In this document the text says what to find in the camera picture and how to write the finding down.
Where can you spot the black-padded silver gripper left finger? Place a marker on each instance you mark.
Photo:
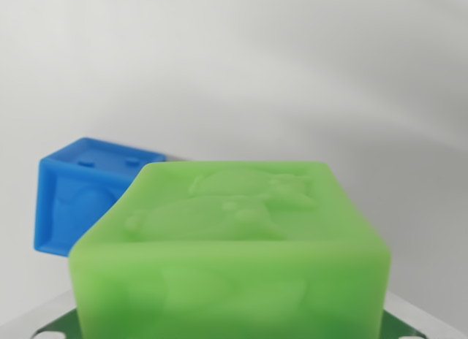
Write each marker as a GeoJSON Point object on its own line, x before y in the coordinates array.
{"type": "Point", "coordinates": [55, 322]}

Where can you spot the green embossed cube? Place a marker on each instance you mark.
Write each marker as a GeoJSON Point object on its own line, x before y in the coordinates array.
{"type": "Point", "coordinates": [234, 273]}

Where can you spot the black-padded silver gripper right finger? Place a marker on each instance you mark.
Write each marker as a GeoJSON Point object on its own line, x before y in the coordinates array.
{"type": "Point", "coordinates": [406, 322]}

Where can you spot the blue embossed cube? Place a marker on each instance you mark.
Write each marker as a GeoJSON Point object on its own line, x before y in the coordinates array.
{"type": "Point", "coordinates": [77, 207]}

